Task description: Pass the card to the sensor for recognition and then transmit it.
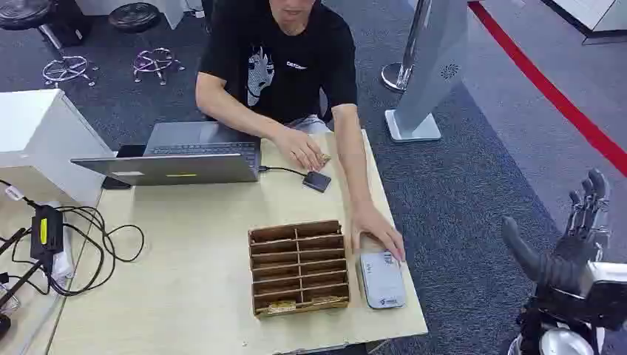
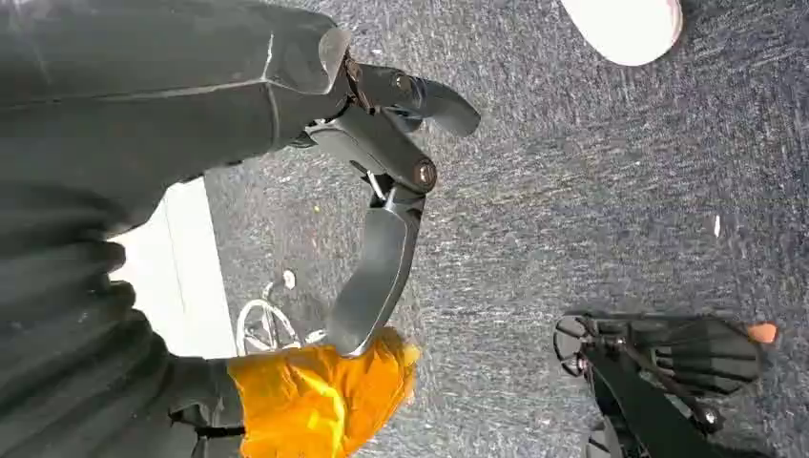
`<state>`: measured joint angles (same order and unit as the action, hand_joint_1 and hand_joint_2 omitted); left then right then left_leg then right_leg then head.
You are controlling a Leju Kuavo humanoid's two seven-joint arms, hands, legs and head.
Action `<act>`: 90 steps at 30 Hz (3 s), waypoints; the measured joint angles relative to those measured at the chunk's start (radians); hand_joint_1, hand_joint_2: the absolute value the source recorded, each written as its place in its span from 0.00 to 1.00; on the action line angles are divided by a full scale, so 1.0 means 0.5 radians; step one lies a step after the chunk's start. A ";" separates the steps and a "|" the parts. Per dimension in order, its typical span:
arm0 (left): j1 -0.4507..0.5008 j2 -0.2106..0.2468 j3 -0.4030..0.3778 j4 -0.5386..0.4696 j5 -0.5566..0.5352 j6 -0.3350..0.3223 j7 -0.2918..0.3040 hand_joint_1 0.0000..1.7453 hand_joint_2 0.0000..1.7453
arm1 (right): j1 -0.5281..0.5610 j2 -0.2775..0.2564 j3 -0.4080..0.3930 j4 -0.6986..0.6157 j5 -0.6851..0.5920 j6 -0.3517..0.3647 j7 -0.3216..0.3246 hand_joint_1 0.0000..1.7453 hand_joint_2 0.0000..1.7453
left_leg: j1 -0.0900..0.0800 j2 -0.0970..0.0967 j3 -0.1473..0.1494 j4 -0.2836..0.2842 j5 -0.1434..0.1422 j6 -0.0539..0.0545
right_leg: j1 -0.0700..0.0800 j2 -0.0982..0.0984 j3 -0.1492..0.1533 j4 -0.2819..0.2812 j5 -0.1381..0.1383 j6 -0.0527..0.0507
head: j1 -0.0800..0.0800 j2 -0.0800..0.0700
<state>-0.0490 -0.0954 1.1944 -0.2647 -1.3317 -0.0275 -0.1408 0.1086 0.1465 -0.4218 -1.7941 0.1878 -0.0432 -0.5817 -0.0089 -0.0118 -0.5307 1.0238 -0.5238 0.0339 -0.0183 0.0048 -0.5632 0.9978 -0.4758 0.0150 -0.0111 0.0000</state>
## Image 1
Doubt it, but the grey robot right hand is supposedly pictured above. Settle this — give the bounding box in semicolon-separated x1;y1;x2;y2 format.
501;168;611;298

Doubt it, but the person's left hand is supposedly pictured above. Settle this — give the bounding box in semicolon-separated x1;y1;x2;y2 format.
349;200;407;263

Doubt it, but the person's right hand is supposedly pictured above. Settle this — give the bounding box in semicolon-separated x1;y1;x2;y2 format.
271;127;330;173

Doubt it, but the pale grey device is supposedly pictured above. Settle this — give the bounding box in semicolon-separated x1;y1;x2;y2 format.
358;249;408;311

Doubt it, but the black square card reader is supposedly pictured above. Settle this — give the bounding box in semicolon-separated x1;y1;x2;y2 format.
301;170;333;195

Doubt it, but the person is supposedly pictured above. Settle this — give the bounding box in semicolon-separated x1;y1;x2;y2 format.
194;0;407;263

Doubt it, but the wooden card box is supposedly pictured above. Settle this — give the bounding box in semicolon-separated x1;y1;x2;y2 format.
247;219;352;320

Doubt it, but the grey laptop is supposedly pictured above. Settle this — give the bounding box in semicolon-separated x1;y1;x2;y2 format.
70;121;262;188

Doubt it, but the silver standing kiosk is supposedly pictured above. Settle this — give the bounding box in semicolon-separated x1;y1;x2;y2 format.
384;0;470;144

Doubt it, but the black phone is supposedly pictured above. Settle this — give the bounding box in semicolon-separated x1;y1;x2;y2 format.
101;143;147;191

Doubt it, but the red floor tape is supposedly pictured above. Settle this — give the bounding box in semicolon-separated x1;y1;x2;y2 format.
467;0;627;178

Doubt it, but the black stool chrome base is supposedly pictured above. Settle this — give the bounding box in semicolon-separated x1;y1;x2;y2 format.
0;0;97;89
106;1;186;87

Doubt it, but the white cabinet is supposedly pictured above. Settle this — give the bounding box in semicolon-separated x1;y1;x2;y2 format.
0;88;117;208

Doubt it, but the white platform dark edge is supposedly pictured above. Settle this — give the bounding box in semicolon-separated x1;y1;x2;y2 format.
540;0;627;47

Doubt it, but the black power adapter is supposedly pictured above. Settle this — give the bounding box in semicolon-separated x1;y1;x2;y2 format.
30;204;65;262

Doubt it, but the black stand rod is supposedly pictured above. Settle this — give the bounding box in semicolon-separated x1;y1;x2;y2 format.
0;226;45;314

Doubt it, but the black laptop cable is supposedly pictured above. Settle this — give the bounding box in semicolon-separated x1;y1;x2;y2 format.
258;165;310;178

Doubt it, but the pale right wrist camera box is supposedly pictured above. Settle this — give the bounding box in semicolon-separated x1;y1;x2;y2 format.
580;261;627;302

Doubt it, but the chrome post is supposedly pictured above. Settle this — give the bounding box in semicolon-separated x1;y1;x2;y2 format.
380;0;433;93

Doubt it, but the black tangled cable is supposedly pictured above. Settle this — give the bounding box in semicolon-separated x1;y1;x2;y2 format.
0;178;146;298

